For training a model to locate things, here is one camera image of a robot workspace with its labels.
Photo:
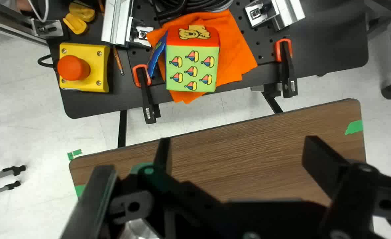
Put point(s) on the yellow plastic piece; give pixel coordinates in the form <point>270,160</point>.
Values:
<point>75,22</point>
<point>84,10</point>

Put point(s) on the black tipped tripod leg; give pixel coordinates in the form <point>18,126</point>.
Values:
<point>5,172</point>
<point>3,188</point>

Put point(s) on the flat orange felt cloth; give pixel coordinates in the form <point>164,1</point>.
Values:
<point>235,48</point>

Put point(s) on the black orange spring clamp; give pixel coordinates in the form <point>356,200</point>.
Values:
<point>148,94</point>
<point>287,66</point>

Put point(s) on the grey metal frame rail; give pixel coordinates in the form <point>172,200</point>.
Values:
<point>14,24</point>

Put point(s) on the yellow emergency stop box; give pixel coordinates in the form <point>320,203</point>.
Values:
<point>83,66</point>

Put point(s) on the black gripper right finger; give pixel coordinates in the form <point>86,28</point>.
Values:
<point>332,167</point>

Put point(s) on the long aluminium extrusion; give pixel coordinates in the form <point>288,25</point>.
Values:
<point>290,9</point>

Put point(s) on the silver metal corner bracket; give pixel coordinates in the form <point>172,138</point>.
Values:
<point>261,13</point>
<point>141,36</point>

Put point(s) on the green tape strip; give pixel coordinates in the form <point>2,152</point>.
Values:
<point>80,190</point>
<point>355,127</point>

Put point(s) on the short aluminium extrusion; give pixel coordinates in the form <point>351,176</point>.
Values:
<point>117,20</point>

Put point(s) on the orange pencil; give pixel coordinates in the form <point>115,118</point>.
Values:
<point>119,60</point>

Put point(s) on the colourful soft toy cube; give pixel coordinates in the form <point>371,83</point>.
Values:
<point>193,61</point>

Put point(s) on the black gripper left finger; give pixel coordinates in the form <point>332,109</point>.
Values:
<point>96,199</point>

